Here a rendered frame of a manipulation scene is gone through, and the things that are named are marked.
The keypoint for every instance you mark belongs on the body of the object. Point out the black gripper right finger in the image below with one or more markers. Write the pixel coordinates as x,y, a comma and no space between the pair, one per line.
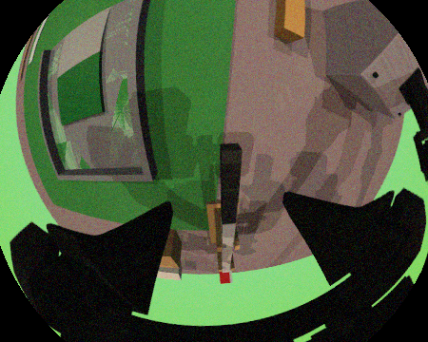
334,232

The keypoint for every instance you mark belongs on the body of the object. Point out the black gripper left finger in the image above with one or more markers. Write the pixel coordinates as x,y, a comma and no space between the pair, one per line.
127,258

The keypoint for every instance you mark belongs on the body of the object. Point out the red putter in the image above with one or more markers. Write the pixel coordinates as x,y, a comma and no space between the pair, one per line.
230,182

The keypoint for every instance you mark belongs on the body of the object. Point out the green mat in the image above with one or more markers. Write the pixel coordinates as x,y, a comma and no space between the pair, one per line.
187,58

